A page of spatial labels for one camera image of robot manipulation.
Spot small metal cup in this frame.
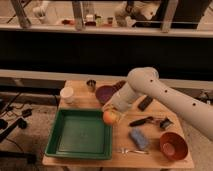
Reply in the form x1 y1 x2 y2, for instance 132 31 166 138
86 79 96 92

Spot wooden table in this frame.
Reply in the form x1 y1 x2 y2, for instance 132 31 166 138
43 81 194 169

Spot dark red grapes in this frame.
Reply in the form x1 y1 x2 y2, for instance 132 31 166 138
114 80 126 90

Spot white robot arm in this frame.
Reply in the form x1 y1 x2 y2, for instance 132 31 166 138
103 67 213 141

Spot purple bowl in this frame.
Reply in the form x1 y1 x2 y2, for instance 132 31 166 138
95 85 116 105

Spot red bowl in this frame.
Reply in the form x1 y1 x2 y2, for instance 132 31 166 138
159 132 188 161

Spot white cup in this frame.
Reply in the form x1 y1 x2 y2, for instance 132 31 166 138
60 87 74 103

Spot small black clip object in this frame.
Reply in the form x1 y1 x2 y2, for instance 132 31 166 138
160 118 173 130

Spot green plastic tray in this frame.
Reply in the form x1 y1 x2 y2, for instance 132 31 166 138
45 109 113 160

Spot silver fork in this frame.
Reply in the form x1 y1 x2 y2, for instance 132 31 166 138
117 148 149 154

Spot black rectangular block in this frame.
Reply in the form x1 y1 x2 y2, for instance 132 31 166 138
138 96 153 111

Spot orange apple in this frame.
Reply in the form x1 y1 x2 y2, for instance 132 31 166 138
103 110 117 125

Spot blue sponge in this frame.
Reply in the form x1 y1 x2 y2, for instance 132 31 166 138
129 128 149 150

